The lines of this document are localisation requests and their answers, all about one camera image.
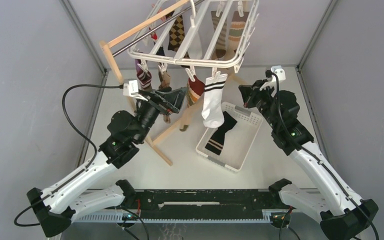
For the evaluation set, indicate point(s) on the wooden rack frame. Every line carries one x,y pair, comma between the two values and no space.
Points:
123,65

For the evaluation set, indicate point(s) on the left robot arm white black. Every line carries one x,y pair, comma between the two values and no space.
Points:
59,205

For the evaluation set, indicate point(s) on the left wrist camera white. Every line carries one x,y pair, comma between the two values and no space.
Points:
132,89

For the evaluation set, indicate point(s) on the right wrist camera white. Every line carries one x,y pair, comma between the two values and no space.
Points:
275,75

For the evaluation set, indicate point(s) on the white plastic basket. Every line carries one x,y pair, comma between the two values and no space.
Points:
237,142

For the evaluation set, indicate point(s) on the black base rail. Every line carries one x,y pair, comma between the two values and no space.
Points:
201,203

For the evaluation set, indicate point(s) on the navy blue sock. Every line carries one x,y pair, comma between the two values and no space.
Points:
160,51

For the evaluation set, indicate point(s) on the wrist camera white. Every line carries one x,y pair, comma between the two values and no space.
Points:
132,89
275,75

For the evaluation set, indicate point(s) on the white cable duct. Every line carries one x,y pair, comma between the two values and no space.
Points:
262,216

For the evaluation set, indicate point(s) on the white plastic clip hanger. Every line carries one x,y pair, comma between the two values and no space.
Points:
182,58

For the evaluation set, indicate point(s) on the brown yellow argyle sock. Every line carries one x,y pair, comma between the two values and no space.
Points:
176,34

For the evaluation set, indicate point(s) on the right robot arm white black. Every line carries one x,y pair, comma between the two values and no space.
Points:
341,212

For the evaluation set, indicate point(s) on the metal hanging rod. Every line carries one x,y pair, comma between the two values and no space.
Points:
183,5

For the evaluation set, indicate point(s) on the white sock hanging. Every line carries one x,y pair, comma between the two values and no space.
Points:
195,50

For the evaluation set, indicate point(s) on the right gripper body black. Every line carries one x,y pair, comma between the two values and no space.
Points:
262,99

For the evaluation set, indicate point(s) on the black sock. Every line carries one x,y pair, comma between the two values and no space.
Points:
217,140

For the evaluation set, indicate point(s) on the beige orange argyle sock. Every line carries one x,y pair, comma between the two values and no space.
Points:
165,80

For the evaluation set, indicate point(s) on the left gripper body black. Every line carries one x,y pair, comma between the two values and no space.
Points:
163,107

